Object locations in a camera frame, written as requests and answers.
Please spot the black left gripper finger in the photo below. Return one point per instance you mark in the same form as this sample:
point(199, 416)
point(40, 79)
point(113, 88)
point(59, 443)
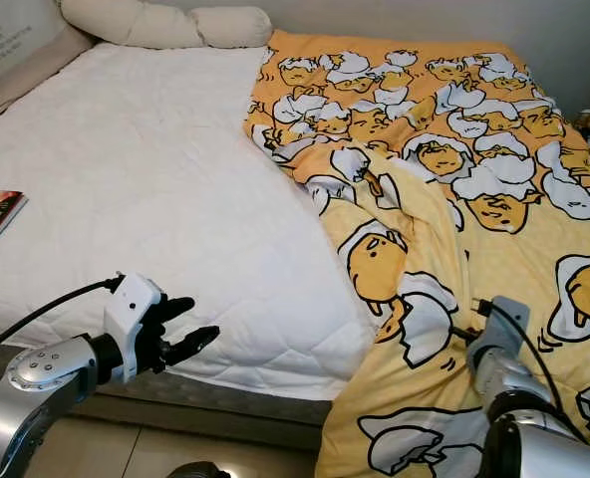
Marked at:
point(195, 343)
point(178, 307)

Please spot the yellow cartoon egg blanket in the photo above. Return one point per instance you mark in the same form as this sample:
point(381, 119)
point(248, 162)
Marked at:
point(484, 259)

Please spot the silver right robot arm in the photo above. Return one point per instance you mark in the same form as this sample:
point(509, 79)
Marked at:
point(534, 438)

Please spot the grey bed base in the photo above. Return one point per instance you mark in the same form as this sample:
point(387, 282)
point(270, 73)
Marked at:
point(235, 408)

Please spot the white quilted mattress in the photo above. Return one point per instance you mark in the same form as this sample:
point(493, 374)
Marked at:
point(136, 199)

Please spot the grey robot foot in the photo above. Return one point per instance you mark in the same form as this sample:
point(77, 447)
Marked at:
point(197, 471)

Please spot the beige long bolster pillow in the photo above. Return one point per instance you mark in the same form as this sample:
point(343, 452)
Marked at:
point(155, 25)

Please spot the grey printed headboard cushion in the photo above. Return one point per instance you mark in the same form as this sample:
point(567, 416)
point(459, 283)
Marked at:
point(16, 50)

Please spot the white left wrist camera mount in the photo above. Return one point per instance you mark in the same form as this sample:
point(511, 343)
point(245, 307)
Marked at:
point(141, 309)

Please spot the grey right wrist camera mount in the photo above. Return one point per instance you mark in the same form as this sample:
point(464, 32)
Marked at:
point(504, 324)

